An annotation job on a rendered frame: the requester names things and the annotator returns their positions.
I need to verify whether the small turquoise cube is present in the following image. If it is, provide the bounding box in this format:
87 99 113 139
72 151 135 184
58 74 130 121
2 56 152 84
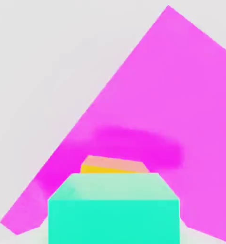
48 173 180 244

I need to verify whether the small yellow cube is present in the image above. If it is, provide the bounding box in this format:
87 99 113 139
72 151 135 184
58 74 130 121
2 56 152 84
79 154 150 174

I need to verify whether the large magenta box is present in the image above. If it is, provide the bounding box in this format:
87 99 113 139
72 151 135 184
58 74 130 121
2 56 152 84
0 5 226 244

